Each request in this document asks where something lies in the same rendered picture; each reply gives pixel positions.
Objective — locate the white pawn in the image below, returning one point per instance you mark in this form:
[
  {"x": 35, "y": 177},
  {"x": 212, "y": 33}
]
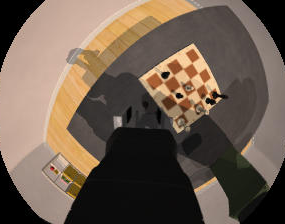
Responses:
[{"x": 187, "y": 88}]

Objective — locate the brown and cream chessboard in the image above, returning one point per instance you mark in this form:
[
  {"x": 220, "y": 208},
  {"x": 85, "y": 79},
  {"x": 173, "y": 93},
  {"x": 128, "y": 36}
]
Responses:
[{"x": 186, "y": 67}]

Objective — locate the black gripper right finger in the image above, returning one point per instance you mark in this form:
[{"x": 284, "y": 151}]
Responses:
[{"x": 163, "y": 119}]

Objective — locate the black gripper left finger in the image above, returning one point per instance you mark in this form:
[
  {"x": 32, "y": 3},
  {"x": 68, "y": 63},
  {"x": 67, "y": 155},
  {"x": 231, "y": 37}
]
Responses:
[{"x": 123, "y": 118}]

